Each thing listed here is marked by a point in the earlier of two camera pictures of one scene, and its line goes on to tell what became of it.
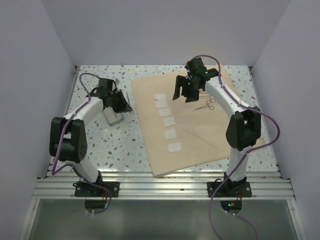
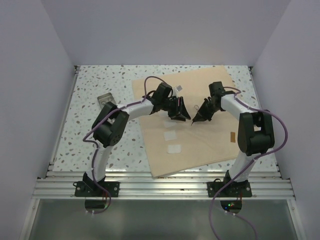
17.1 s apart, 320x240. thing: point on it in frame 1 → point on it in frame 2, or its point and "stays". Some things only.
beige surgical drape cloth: (178, 135) stays
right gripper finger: (181, 81) → (203, 111)
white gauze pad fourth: (169, 121) stays
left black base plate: (84, 189) stays
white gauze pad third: (164, 112) stays
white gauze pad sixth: (174, 147) stays
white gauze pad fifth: (171, 134) stays
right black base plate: (229, 189) stays
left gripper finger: (123, 105) → (184, 112)
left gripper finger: (118, 105) → (175, 112)
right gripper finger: (192, 95) → (209, 115)
